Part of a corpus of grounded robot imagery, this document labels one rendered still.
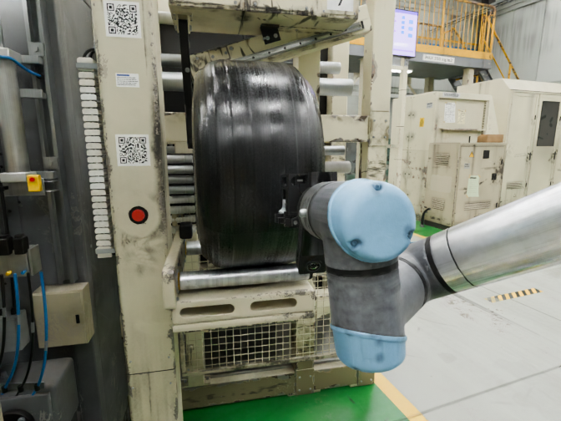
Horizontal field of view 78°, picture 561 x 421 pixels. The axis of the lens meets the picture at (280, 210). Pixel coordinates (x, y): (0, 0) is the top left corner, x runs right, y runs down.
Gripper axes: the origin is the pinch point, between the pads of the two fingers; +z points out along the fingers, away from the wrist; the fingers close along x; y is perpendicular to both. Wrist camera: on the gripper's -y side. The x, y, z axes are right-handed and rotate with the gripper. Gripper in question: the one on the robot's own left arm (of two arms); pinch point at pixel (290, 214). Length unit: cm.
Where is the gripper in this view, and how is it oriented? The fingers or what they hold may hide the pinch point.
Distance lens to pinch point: 65.0
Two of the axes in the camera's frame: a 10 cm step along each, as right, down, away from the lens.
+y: -0.2, -10.0, -0.7
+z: -2.0, -0.7, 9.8
